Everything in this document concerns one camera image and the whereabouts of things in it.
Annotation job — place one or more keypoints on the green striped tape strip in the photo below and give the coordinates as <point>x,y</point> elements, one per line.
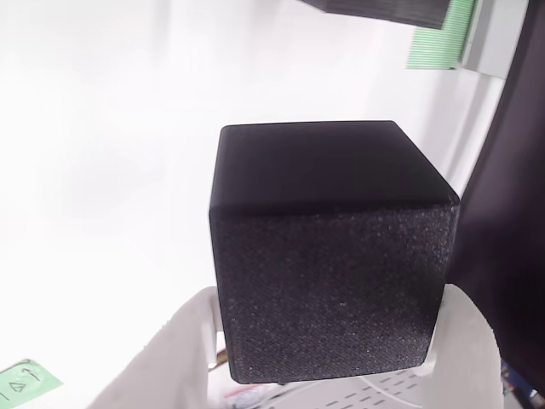
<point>434,47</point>

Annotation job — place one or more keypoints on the black cube block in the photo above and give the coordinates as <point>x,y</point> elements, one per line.
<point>332,255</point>
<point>383,10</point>

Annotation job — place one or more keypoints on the green tape strip with arrows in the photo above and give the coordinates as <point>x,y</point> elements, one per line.
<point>25,383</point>

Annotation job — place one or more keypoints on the black monitor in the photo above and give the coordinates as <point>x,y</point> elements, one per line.
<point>511,213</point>

